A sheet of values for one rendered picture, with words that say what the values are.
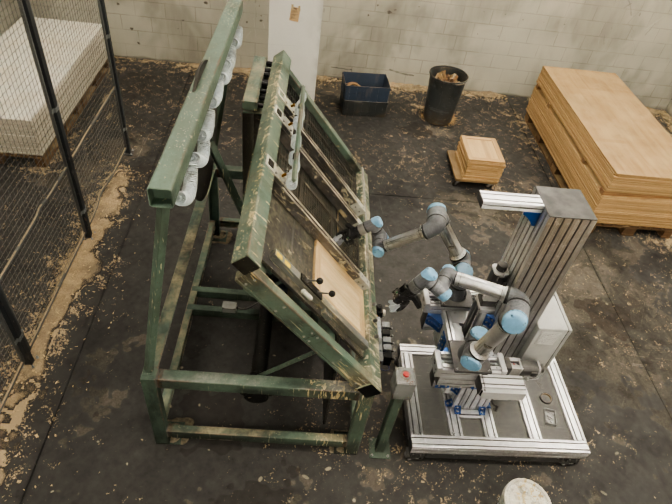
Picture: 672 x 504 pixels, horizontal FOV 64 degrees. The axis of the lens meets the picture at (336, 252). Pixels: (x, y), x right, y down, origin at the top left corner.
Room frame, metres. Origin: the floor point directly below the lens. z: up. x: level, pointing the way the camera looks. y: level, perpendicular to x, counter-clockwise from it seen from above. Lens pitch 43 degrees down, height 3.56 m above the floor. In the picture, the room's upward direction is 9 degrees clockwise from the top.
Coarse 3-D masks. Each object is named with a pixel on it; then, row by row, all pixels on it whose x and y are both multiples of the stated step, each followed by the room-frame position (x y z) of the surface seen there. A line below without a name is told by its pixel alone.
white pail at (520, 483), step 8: (512, 480) 1.57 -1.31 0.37; (520, 480) 1.58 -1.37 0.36; (528, 480) 1.59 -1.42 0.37; (504, 488) 1.52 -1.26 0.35; (512, 488) 1.53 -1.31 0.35; (520, 488) 1.53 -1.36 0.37; (528, 488) 1.52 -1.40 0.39; (536, 488) 1.55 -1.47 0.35; (504, 496) 1.46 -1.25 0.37; (512, 496) 1.47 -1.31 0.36; (520, 496) 1.48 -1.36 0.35; (528, 496) 1.49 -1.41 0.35; (536, 496) 1.50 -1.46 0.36; (544, 496) 1.51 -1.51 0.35
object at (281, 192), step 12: (276, 168) 2.45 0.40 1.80; (276, 180) 2.42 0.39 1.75; (276, 192) 2.41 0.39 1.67; (288, 192) 2.46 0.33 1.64; (288, 204) 2.42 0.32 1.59; (300, 204) 2.47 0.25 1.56; (300, 216) 2.43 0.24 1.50; (312, 216) 2.49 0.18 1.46; (312, 228) 2.44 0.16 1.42; (324, 240) 2.45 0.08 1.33; (336, 252) 2.46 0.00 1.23; (348, 264) 2.47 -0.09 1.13; (360, 276) 2.48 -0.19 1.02
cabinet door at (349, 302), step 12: (324, 252) 2.41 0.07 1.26; (324, 264) 2.31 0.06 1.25; (336, 264) 2.43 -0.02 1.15; (324, 276) 2.21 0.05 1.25; (336, 276) 2.33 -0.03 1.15; (348, 276) 2.45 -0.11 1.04; (324, 288) 2.12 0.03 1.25; (336, 288) 2.23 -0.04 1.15; (348, 288) 2.35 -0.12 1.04; (360, 288) 2.47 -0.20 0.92; (336, 300) 2.13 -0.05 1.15; (348, 300) 2.24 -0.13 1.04; (360, 300) 2.36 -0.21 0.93; (348, 312) 2.14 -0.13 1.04; (360, 312) 2.25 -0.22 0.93; (360, 324) 2.15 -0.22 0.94
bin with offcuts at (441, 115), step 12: (432, 72) 6.83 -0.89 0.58; (444, 72) 6.81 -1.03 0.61; (456, 72) 6.92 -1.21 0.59; (432, 84) 6.58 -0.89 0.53; (444, 84) 6.48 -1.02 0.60; (456, 84) 6.48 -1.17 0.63; (432, 96) 6.55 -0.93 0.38; (444, 96) 6.49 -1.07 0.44; (456, 96) 6.54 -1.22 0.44; (432, 108) 6.54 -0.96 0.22; (444, 108) 6.50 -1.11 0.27; (432, 120) 6.53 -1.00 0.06; (444, 120) 6.53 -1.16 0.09
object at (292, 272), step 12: (276, 252) 1.96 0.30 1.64; (276, 264) 1.93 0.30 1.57; (288, 276) 1.94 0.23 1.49; (300, 276) 1.97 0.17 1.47; (300, 288) 1.95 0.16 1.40; (312, 300) 1.96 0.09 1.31; (324, 300) 1.99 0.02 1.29; (336, 312) 2.00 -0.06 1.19; (348, 324) 2.01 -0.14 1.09; (360, 336) 2.02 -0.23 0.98
